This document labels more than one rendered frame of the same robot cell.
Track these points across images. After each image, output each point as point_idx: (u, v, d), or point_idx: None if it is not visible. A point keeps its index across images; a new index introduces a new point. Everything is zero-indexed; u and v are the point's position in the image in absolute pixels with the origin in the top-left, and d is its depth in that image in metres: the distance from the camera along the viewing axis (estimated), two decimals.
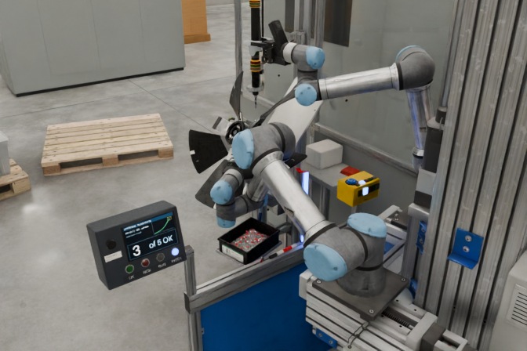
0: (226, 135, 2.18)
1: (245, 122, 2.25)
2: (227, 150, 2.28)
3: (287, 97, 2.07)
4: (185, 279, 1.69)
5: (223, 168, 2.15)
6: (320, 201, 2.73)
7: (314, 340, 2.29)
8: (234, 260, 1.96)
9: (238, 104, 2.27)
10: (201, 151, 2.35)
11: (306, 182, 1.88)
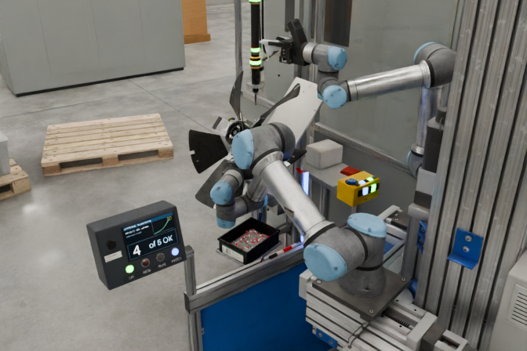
0: (226, 135, 2.18)
1: (245, 122, 2.25)
2: (227, 150, 2.28)
3: (287, 97, 2.07)
4: (185, 279, 1.69)
5: (223, 168, 2.15)
6: (320, 201, 2.73)
7: (314, 340, 2.29)
8: (234, 260, 1.96)
9: (238, 104, 2.27)
10: (201, 151, 2.35)
11: (306, 182, 1.88)
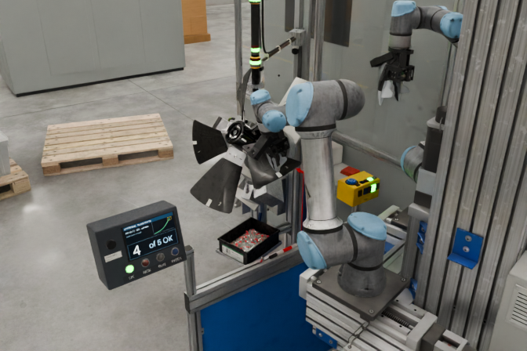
0: (226, 135, 2.18)
1: (247, 121, 2.24)
2: (227, 146, 2.29)
3: None
4: (185, 279, 1.69)
5: (220, 166, 2.17)
6: None
7: (314, 340, 2.29)
8: (234, 260, 1.96)
9: (242, 102, 2.25)
10: (203, 143, 2.37)
11: None
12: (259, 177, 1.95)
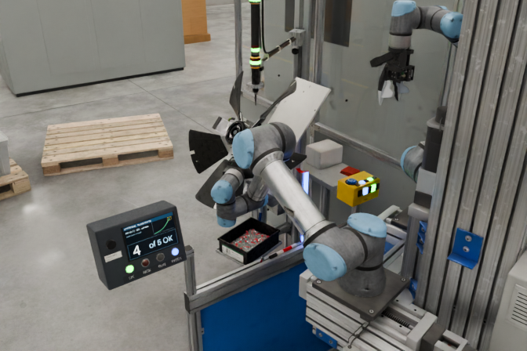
0: (231, 124, 2.19)
1: (259, 126, 2.17)
2: None
3: None
4: (185, 279, 1.69)
5: (213, 139, 2.28)
6: (320, 201, 2.73)
7: (314, 340, 2.29)
8: (234, 260, 1.96)
9: (267, 110, 2.12)
10: (234, 96, 2.36)
11: (306, 182, 1.88)
12: (205, 192, 2.14)
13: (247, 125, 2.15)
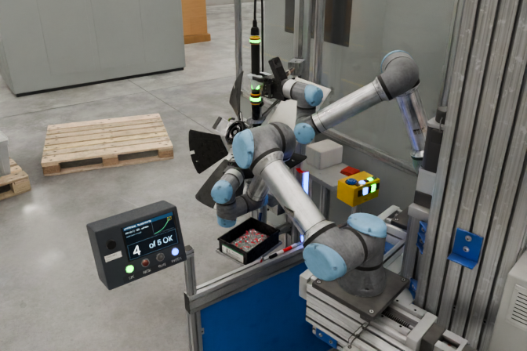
0: (231, 124, 2.19)
1: (259, 126, 2.17)
2: None
3: None
4: (185, 279, 1.69)
5: (213, 139, 2.28)
6: (320, 201, 2.73)
7: (314, 340, 2.29)
8: (234, 260, 1.96)
9: (267, 110, 2.12)
10: (234, 96, 2.36)
11: (306, 182, 1.88)
12: (205, 192, 2.14)
13: (247, 125, 2.15)
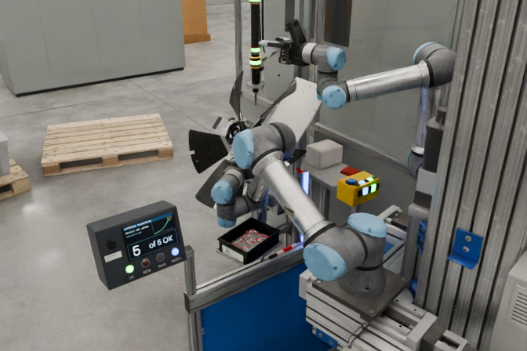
0: (231, 124, 2.19)
1: (259, 126, 2.17)
2: None
3: None
4: (185, 279, 1.69)
5: (213, 139, 2.28)
6: (320, 201, 2.73)
7: (314, 340, 2.29)
8: (234, 260, 1.96)
9: (267, 110, 2.12)
10: (234, 96, 2.36)
11: (306, 182, 1.88)
12: (205, 192, 2.14)
13: (247, 125, 2.15)
